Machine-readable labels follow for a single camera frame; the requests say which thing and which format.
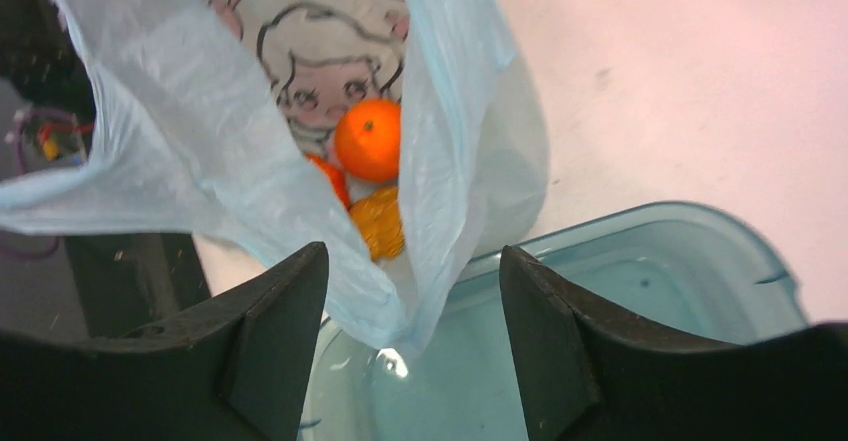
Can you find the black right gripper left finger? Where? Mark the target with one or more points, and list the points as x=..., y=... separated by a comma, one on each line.
x=233, y=367

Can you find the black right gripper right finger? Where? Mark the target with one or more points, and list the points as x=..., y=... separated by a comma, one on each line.
x=590, y=369

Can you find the yellow-orange bumpy food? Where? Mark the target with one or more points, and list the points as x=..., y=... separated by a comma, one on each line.
x=377, y=216

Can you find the light blue plastic grocery bag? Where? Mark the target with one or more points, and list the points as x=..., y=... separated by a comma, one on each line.
x=204, y=109

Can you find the orange mandarin fruit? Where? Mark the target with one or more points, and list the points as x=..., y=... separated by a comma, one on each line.
x=367, y=140

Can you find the teal transparent plastic tub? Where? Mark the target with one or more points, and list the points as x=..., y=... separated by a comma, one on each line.
x=688, y=266

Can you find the red-orange fruit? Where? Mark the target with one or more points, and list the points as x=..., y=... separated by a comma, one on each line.
x=336, y=176

